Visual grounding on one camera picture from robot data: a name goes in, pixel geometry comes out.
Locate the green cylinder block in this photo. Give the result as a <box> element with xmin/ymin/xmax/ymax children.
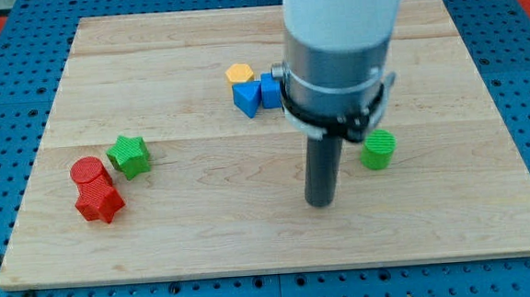
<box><xmin>361</xmin><ymin>130</ymin><xmax>398</xmax><ymax>170</ymax></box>

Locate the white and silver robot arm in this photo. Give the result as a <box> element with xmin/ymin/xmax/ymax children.
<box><xmin>273</xmin><ymin>0</ymin><xmax>400</xmax><ymax>143</ymax></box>

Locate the green star block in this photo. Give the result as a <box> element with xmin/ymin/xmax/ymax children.
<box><xmin>106</xmin><ymin>135</ymin><xmax>151</xmax><ymax>181</ymax></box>

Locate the red star block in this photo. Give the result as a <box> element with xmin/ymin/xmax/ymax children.
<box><xmin>75</xmin><ymin>177</ymin><xmax>125</xmax><ymax>223</ymax></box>

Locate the blue triangle block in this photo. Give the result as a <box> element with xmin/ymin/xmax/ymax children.
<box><xmin>232</xmin><ymin>81</ymin><xmax>262</xmax><ymax>118</ymax></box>

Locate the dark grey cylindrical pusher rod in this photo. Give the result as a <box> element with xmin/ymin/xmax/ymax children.
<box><xmin>305</xmin><ymin>137</ymin><xmax>343</xmax><ymax>208</ymax></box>

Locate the light wooden board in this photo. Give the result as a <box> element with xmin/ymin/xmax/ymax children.
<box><xmin>0</xmin><ymin>0</ymin><xmax>530</xmax><ymax>291</ymax></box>

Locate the blue cube block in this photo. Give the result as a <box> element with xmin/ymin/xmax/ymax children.
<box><xmin>260</xmin><ymin>73</ymin><xmax>282</xmax><ymax>109</ymax></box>

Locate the yellow hexagon block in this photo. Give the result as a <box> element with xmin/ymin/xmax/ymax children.
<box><xmin>225</xmin><ymin>63</ymin><xmax>254</xmax><ymax>86</ymax></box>

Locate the red cylinder block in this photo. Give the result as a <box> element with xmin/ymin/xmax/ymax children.
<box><xmin>70</xmin><ymin>156</ymin><xmax>113</xmax><ymax>186</ymax></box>

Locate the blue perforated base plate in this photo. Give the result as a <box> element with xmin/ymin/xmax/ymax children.
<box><xmin>0</xmin><ymin>0</ymin><xmax>530</xmax><ymax>297</ymax></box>

